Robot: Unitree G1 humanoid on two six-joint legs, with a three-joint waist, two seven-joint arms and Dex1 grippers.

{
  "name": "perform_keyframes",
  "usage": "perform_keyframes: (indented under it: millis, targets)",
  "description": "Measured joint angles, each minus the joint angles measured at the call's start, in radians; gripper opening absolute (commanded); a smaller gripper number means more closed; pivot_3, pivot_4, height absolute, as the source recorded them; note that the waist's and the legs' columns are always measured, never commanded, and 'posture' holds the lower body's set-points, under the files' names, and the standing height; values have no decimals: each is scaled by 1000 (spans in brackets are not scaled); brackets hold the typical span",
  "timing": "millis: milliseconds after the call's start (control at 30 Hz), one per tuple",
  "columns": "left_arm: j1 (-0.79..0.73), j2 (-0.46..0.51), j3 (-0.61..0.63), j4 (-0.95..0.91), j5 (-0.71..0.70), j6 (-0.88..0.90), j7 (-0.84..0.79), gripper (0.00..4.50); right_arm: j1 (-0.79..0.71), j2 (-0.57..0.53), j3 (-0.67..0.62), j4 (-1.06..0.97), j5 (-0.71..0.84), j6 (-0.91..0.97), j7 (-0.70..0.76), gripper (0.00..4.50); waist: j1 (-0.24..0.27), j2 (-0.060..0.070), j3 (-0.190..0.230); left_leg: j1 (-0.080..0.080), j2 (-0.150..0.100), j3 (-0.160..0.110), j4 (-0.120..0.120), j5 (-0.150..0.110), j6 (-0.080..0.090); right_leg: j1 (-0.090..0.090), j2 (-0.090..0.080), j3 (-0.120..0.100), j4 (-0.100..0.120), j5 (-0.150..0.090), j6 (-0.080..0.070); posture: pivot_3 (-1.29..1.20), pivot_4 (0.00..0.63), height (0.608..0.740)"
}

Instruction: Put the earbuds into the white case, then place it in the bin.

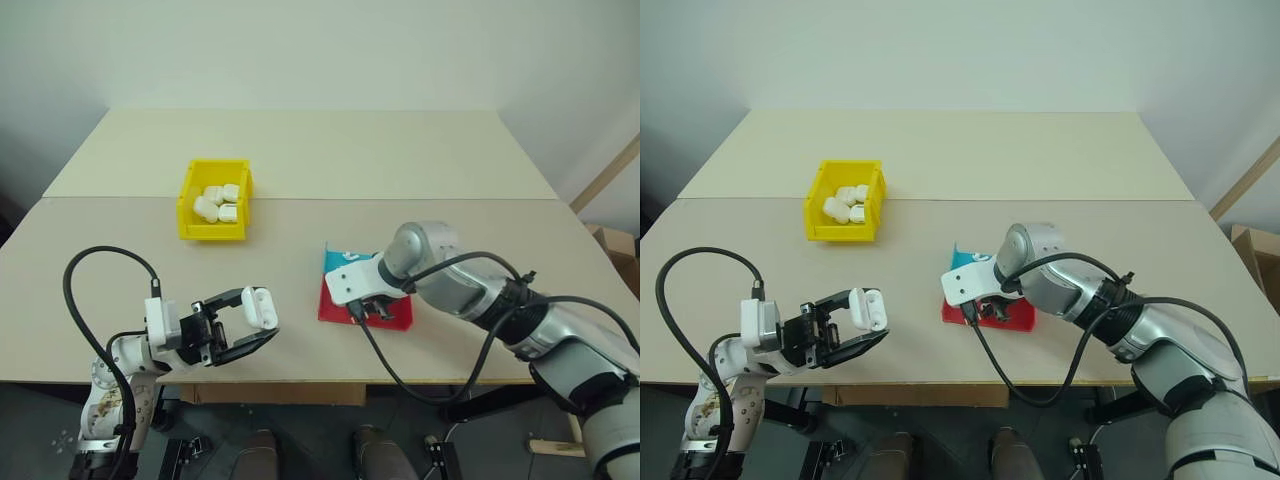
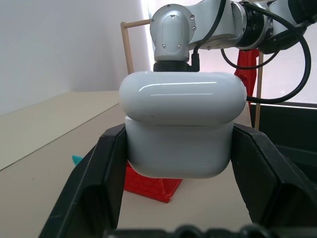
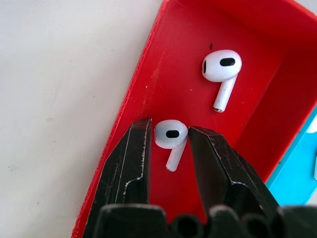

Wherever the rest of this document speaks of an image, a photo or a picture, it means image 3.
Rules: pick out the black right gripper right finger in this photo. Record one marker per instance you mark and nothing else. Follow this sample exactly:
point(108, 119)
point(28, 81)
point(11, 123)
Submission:
point(218, 168)

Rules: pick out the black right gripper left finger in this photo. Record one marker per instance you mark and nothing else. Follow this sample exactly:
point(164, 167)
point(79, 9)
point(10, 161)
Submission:
point(123, 168)

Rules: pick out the white earbud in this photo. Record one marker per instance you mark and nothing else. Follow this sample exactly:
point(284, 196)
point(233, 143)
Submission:
point(314, 129)
point(170, 137)
point(221, 67)

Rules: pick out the blue plastic tray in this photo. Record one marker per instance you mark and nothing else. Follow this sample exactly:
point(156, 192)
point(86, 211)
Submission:
point(297, 171)

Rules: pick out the red plastic tray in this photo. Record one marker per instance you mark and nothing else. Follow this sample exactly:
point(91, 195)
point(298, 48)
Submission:
point(188, 81)

